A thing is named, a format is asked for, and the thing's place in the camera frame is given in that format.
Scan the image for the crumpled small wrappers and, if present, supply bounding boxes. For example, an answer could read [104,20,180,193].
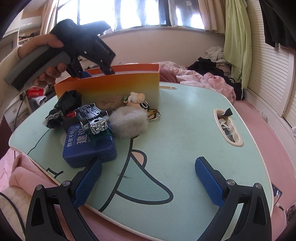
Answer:
[217,116,238,142]

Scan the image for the white louvered closet door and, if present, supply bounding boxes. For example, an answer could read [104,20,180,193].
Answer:
[245,0,296,130]

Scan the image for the red cardboard box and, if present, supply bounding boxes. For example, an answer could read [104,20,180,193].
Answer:
[26,86,49,98]

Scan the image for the smartphone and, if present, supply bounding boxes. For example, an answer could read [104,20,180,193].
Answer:
[271,183,283,204]

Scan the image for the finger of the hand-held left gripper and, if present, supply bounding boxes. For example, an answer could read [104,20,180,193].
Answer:
[67,61,92,79]
[99,61,115,75]

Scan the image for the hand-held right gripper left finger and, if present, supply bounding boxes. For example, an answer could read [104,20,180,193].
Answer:
[25,159,103,241]

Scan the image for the light green curtain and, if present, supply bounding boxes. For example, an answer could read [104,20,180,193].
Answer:
[223,0,252,90]

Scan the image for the pile of white clothes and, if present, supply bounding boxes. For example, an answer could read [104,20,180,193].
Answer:
[205,46,225,64]

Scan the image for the black hanging garment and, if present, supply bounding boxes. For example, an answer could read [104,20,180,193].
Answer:
[260,0,296,50]

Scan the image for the pink towel blanket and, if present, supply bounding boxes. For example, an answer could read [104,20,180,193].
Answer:
[9,153,204,241]

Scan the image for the green toy car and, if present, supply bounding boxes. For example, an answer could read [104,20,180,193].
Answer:
[74,103,114,147]

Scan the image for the person's left hand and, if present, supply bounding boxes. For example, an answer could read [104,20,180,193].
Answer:
[17,34,68,90]

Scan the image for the pile of black clothes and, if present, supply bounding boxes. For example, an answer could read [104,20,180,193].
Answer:
[188,57,229,77]

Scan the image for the cream sheep figure keychain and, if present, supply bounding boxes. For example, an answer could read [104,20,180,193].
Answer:
[122,91,161,121]

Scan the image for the beige curtain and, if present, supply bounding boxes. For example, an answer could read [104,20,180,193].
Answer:
[40,0,59,35]
[196,0,226,34]

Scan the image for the black striped pants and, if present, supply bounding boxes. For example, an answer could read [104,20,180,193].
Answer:
[223,76,245,100]

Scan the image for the orange cardboard box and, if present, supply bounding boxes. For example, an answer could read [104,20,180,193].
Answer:
[54,64,160,112]

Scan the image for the blue tin case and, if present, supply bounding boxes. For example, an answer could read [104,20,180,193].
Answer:
[62,124,117,168]

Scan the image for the black cable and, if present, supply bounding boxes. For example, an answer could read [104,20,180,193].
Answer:
[0,191,27,230]

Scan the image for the dark red cushion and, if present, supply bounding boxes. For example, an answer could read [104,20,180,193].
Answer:
[159,69,179,84]

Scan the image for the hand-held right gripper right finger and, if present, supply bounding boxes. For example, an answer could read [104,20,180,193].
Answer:
[194,156,272,241]

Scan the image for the black shiny cloth pouch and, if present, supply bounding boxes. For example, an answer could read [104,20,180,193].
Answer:
[54,90,83,112]

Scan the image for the cream fleece blanket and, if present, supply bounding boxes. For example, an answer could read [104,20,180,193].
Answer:
[0,185,35,232]

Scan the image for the white fluffy pompom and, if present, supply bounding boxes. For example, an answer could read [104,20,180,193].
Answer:
[109,105,149,139]

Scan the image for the black lace scrunchie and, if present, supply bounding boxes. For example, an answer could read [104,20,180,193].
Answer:
[43,109,66,129]

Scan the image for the dark tangled cord bundle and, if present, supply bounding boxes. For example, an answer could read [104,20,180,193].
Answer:
[285,204,296,220]

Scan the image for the brown fluffy pompom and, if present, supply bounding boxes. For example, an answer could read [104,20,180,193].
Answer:
[95,93,126,114]

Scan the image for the pink bed blanket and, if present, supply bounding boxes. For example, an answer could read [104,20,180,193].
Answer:
[153,61,236,103]

